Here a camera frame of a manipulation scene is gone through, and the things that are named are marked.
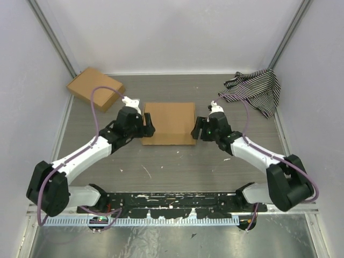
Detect brown cardboard box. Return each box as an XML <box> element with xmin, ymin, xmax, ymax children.
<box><xmin>67</xmin><ymin>67</ymin><xmax>125</xmax><ymax>112</ymax></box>
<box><xmin>141</xmin><ymin>103</ymin><xmax>196</xmax><ymax>146</ymax></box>

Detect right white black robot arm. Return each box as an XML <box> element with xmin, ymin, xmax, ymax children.
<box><xmin>191</xmin><ymin>112</ymin><xmax>316</xmax><ymax>212</ymax></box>

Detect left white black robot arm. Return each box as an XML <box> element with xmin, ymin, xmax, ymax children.
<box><xmin>26</xmin><ymin>106</ymin><xmax>155</xmax><ymax>217</ymax></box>

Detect black white striped cloth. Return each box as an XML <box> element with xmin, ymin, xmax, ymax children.
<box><xmin>218</xmin><ymin>69</ymin><xmax>281</xmax><ymax>119</ymax></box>

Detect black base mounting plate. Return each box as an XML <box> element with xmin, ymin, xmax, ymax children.
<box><xmin>75</xmin><ymin>191</ymin><xmax>268</xmax><ymax>219</ymax></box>

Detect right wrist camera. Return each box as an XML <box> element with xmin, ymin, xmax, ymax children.
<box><xmin>208</xmin><ymin>101</ymin><xmax>224</xmax><ymax>120</ymax></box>

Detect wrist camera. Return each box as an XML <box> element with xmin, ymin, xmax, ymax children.
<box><xmin>208</xmin><ymin>101</ymin><xmax>224</xmax><ymax>120</ymax></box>
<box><xmin>122</xmin><ymin>96</ymin><xmax>142</xmax><ymax>115</ymax></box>

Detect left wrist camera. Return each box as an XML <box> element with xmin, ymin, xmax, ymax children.
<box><xmin>122</xmin><ymin>96</ymin><xmax>142</xmax><ymax>115</ymax></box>

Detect white slotted cable duct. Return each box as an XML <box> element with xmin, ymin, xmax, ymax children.
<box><xmin>45</xmin><ymin>214</ymin><xmax>240</xmax><ymax>227</ymax></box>

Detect aluminium front rail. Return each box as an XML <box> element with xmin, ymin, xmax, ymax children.
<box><xmin>26</xmin><ymin>192</ymin><xmax>319</xmax><ymax>215</ymax></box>

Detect right aluminium corner post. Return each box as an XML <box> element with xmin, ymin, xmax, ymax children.
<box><xmin>268</xmin><ymin>0</ymin><xmax>313</xmax><ymax>70</ymax></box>

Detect aluminium corner post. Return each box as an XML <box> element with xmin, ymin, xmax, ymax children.
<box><xmin>26</xmin><ymin>0</ymin><xmax>77</xmax><ymax>78</ymax></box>
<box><xmin>268</xmin><ymin>0</ymin><xmax>313</xmax><ymax>70</ymax></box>

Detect left aluminium corner post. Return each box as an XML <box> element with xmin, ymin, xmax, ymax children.
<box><xmin>26</xmin><ymin>0</ymin><xmax>77</xmax><ymax>78</ymax></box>

